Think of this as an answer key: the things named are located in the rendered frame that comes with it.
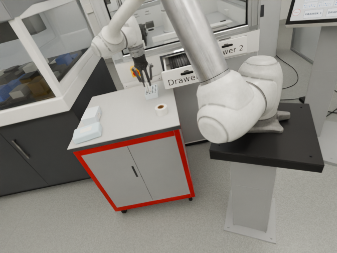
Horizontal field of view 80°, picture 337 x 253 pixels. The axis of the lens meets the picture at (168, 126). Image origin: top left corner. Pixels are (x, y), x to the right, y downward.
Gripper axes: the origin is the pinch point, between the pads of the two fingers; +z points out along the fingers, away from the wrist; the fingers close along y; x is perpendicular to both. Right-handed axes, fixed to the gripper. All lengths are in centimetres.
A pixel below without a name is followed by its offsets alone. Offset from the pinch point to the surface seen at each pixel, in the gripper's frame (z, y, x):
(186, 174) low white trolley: 49, 15, -34
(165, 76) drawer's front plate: -6.3, 13.4, -5.3
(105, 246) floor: 84, -49, -59
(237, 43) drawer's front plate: -5, 63, 27
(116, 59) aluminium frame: -14.0, -20.9, 21.3
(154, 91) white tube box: 4.3, 3.1, -0.6
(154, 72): 1.3, 2.0, 23.6
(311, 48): 66, 188, 160
